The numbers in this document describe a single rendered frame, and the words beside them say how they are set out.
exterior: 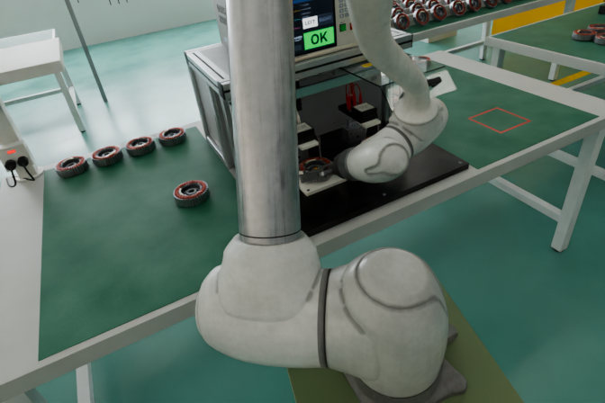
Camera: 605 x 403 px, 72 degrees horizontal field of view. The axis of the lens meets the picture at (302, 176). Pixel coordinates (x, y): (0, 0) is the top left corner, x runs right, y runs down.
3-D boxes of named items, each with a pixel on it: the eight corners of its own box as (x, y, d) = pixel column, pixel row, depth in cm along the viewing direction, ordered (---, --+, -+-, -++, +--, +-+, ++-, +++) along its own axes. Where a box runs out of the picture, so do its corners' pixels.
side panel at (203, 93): (236, 166, 150) (217, 82, 133) (228, 169, 149) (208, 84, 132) (212, 138, 172) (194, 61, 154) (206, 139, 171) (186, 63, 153)
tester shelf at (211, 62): (412, 47, 142) (412, 33, 140) (224, 100, 119) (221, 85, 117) (343, 25, 176) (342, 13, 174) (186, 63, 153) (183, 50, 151)
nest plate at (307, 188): (348, 180, 132) (347, 176, 132) (307, 196, 127) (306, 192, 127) (324, 160, 144) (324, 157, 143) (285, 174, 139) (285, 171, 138)
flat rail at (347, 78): (405, 66, 144) (406, 58, 142) (239, 116, 123) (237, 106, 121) (403, 65, 145) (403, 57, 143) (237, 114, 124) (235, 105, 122)
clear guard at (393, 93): (456, 89, 125) (458, 70, 122) (392, 111, 117) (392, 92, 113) (389, 63, 150) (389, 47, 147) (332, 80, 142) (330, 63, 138)
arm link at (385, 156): (358, 192, 106) (393, 163, 110) (393, 192, 92) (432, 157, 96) (336, 156, 104) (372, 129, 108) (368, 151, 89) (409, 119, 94)
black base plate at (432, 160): (468, 168, 135) (469, 163, 134) (293, 245, 113) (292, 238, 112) (380, 119, 171) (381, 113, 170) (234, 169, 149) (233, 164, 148)
